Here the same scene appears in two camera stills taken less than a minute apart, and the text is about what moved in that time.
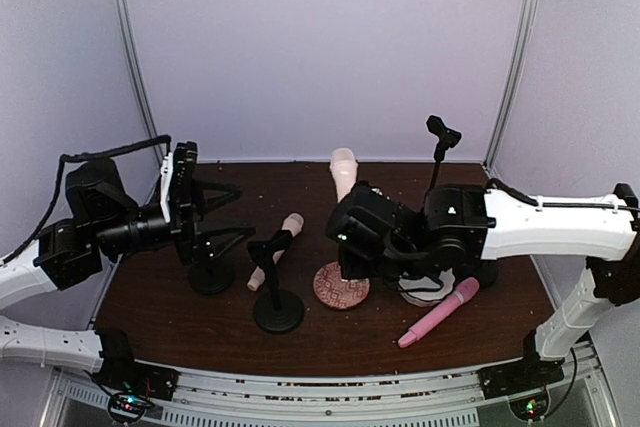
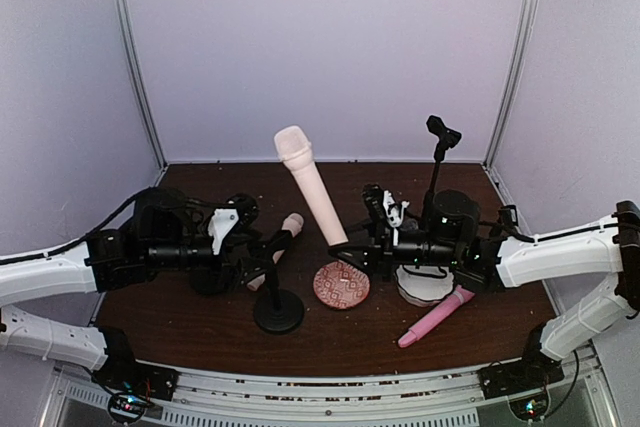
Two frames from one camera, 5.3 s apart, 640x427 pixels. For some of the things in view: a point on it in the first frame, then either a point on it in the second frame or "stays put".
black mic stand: (211, 276) stays put
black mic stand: (277, 310) stays put
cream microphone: (344, 168) to (294, 148)
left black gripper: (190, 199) to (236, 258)
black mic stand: (446, 139) stays put
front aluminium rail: (446, 396) stays put
